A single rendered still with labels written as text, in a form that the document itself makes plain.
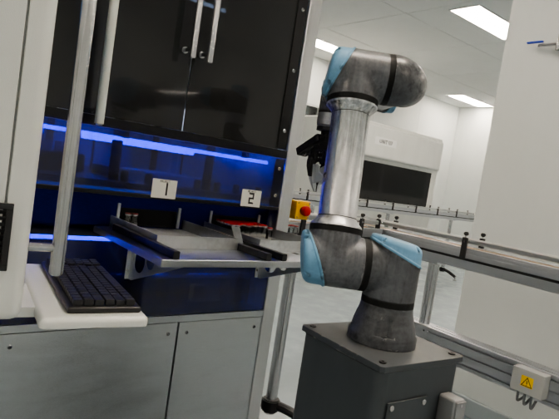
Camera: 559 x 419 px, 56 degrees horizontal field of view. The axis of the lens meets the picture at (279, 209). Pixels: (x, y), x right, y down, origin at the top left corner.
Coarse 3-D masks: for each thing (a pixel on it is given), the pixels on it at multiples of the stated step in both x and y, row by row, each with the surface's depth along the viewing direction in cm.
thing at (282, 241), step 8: (208, 224) 183; (224, 232) 175; (232, 232) 171; (280, 232) 192; (248, 240) 164; (256, 240) 160; (264, 240) 160; (272, 240) 162; (280, 240) 164; (288, 240) 188; (296, 240) 185; (272, 248) 162; (280, 248) 164; (288, 248) 166; (296, 248) 168
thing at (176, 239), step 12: (132, 228) 150; (144, 228) 169; (156, 228) 174; (192, 228) 175; (204, 228) 169; (156, 240) 138; (168, 240) 140; (180, 240) 142; (192, 240) 144; (204, 240) 147; (216, 240) 149; (228, 240) 152
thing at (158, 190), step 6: (156, 180) 163; (162, 180) 164; (168, 180) 165; (174, 180) 167; (156, 186) 163; (162, 186) 165; (168, 186) 166; (174, 186) 167; (156, 192) 164; (162, 192) 165; (168, 192) 166; (174, 192) 167; (162, 198) 165; (168, 198) 166; (174, 198) 168
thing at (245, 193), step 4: (244, 192) 184; (248, 192) 185; (252, 192) 186; (256, 192) 187; (260, 192) 189; (244, 196) 184; (248, 196) 186; (252, 196) 187; (256, 196) 188; (260, 196) 189; (244, 200) 185; (248, 200) 186; (252, 200) 187; (256, 200) 188; (240, 204) 184; (244, 204) 185; (248, 204) 186; (256, 204) 188
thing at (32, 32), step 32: (0, 0) 83; (32, 0) 85; (0, 32) 84; (32, 32) 86; (0, 64) 84; (32, 64) 87; (0, 96) 85; (32, 96) 87; (0, 128) 85; (32, 128) 88; (0, 160) 86; (32, 160) 89; (0, 192) 87; (32, 192) 90; (0, 224) 87; (0, 256) 88; (0, 288) 89
